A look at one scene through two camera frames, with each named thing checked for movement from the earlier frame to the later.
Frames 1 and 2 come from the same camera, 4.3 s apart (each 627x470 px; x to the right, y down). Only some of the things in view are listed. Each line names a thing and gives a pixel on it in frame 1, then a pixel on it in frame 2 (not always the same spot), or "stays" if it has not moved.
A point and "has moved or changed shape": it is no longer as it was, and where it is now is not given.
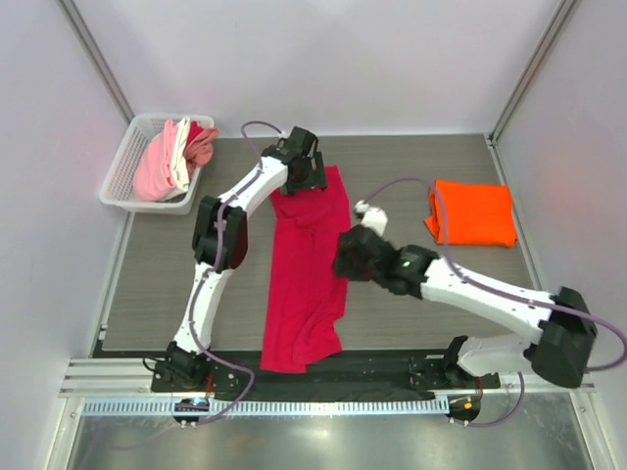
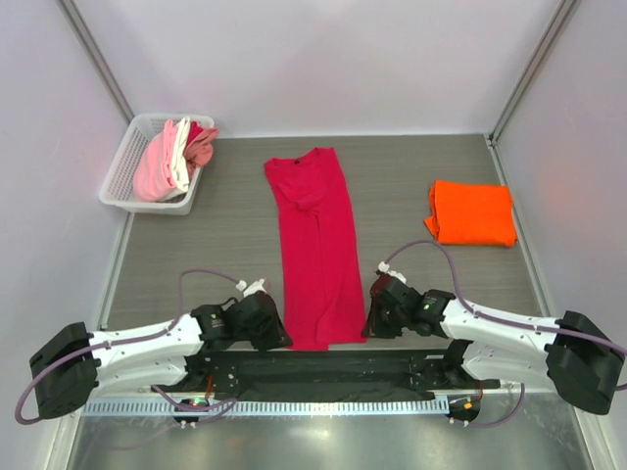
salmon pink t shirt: (199, 150) stays
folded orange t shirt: (464, 213) stays
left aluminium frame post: (84, 37) stays
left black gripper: (315, 178) -> (276, 337)
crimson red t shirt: (306, 304) has moved or changed shape
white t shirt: (180, 175) stays
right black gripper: (342, 267) -> (374, 327)
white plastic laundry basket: (118, 190) stays
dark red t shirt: (195, 130) stays
